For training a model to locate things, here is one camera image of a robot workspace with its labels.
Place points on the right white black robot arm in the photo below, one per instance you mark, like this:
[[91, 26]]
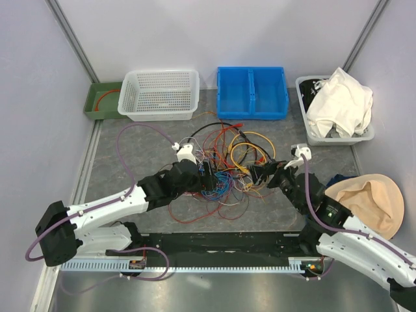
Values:
[[333, 231]]

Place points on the white perforated plastic basket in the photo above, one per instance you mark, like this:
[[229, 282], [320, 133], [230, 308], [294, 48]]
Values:
[[159, 95]]

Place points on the grey plastic tub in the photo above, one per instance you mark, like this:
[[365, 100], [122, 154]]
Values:
[[367, 135]]

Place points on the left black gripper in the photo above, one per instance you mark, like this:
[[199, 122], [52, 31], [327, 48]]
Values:
[[209, 181]]

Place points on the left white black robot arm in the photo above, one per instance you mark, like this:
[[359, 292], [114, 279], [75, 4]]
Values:
[[61, 230]]

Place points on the white cloth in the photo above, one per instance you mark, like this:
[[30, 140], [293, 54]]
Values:
[[342, 103]]

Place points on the black garment in tub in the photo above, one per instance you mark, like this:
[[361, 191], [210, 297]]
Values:
[[309, 89]]

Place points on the blue cloth under hat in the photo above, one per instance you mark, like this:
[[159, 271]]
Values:
[[338, 177]]

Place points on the blue divided plastic bin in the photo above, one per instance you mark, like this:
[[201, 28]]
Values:
[[252, 93]]

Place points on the green plastic tray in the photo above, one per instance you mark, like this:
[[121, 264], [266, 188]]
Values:
[[102, 101]]

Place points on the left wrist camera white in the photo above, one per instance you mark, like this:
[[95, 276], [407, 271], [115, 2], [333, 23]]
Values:
[[184, 152]]

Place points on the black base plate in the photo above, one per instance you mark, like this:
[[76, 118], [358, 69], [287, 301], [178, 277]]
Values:
[[278, 243]]

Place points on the beige fabric hat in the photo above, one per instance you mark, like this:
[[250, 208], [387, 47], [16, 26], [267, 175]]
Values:
[[375, 199]]

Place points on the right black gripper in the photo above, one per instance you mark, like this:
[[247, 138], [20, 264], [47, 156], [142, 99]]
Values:
[[258, 172]]

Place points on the grey slotted cable duct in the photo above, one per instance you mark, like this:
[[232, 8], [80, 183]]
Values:
[[295, 266]]

